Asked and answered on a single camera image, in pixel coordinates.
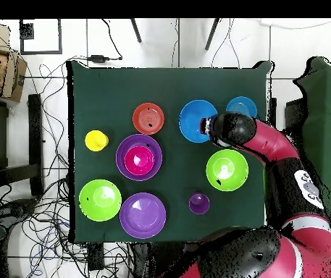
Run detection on deep blue plastic bowl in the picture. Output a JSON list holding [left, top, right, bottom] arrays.
[[178, 99, 219, 143]]

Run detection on green plastic bowl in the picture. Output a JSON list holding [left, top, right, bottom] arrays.
[[205, 148, 250, 193], [78, 179, 122, 223]]

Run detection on orange ribbed plastic bowl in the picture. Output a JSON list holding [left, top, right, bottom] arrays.
[[132, 102, 165, 136]]

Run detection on small pink plastic bowl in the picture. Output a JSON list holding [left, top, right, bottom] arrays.
[[123, 145, 156, 177]]

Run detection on purple plastic bowl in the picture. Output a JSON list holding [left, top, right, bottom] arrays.
[[115, 133, 164, 182], [119, 192, 167, 240]]

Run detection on shallow ribbed blue bowl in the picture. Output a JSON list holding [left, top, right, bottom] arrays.
[[225, 96, 258, 119]]

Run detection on purple plastic cup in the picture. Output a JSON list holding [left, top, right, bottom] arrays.
[[188, 192, 211, 216]]

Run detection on black tripod leg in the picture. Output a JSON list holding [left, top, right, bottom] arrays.
[[130, 18, 143, 43], [204, 18, 220, 51]]

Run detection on yellow plastic cup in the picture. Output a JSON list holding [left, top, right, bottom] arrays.
[[84, 130, 110, 152]]

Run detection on black power adapter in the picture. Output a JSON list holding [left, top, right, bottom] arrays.
[[88, 54, 111, 63]]

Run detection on brown cardboard box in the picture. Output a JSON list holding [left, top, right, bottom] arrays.
[[0, 22, 28, 104]]

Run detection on black stand foot with knob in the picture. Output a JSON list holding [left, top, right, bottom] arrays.
[[0, 196, 41, 222]]

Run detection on black bench frame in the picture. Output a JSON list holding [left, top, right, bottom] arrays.
[[0, 93, 45, 198]]

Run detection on black square frame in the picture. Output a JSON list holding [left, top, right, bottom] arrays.
[[19, 18, 63, 55]]

